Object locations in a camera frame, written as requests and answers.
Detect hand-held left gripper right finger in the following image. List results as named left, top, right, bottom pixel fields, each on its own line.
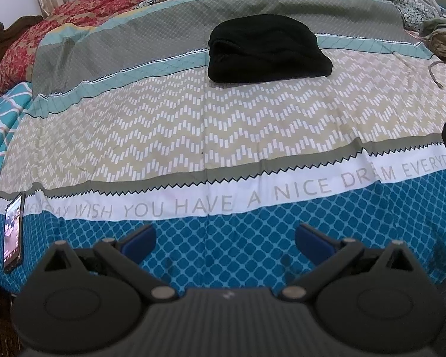
left=279, top=224, right=413, bottom=302

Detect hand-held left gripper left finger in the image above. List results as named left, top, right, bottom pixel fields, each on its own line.
left=41, top=224, right=180, bottom=302

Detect black pants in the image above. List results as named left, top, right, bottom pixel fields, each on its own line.
left=207, top=14, right=334, bottom=84

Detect olive crumpled garment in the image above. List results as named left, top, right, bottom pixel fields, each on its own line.
left=419, top=5, right=446, bottom=68

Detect black smartphone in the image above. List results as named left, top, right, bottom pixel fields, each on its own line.
left=3, top=192, right=26, bottom=273

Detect patterned zigzag bedsheet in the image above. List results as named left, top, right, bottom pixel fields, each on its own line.
left=0, top=0, right=446, bottom=295

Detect teal wavy pattern pillow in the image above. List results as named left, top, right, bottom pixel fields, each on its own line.
left=0, top=81, right=35, bottom=214

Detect red floral blanket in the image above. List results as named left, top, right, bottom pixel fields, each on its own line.
left=0, top=0, right=154, bottom=95

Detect grey drawstring cord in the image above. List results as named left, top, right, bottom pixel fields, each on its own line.
left=428, top=59, right=446, bottom=90

